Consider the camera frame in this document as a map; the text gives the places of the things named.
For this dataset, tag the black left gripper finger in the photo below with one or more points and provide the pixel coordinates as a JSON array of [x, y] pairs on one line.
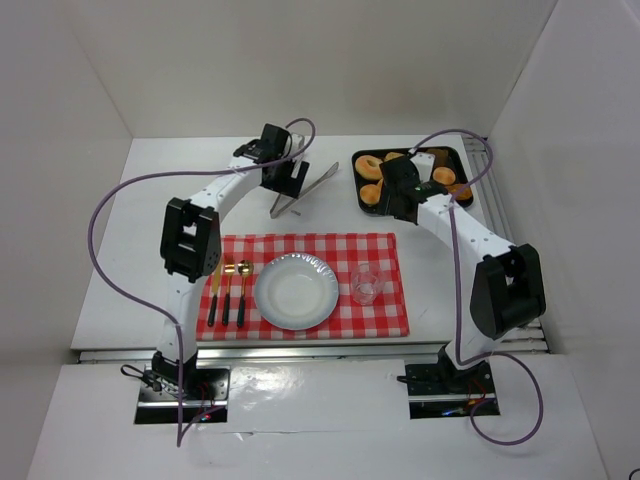
[[295, 177], [278, 178]]

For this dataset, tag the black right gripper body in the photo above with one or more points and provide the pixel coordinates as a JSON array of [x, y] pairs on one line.
[[393, 201]]

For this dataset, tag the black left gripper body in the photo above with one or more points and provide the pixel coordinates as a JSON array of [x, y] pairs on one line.
[[288, 176]]

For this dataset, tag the silver metal tongs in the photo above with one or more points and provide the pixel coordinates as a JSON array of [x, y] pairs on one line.
[[284, 204]]

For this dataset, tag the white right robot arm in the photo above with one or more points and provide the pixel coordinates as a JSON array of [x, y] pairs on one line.
[[498, 285]]

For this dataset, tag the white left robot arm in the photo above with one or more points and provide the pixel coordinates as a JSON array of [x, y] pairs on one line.
[[191, 244]]

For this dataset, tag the brown bread piece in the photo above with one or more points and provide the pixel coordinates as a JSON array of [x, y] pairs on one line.
[[441, 157]]

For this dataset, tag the black bread tray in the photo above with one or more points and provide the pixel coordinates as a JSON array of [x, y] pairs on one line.
[[423, 160]]

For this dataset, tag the small round bun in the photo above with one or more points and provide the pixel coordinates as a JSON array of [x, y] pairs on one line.
[[370, 194]]

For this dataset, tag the square toast slice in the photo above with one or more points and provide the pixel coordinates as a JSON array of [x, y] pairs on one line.
[[393, 155]]

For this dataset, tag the clear drinking glass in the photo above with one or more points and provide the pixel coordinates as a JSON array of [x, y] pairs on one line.
[[367, 283]]

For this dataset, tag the white round plate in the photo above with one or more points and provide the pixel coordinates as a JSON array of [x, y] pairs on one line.
[[296, 291]]

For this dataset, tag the red white checkered cloth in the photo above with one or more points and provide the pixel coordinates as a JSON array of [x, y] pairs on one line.
[[386, 317]]

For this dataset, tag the ring bagel bread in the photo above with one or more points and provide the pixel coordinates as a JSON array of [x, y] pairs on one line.
[[369, 167]]

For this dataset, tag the twisted ring bread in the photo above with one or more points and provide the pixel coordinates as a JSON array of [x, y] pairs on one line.
[[444, 176]]

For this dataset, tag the gold spoon black handle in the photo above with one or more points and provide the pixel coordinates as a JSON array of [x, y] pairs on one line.
[[245, 269]]

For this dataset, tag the gold fork black handle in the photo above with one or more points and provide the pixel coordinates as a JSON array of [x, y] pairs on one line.
[[229, 270]]

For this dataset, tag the gold knife black handle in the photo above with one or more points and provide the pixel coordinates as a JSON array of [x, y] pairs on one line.
[[215, 284]]

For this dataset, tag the aluminium rail front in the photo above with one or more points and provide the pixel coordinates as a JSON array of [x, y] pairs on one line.
[[277, 353]]

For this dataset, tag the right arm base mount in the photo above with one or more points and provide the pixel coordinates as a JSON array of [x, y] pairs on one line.
[[438, 390]]

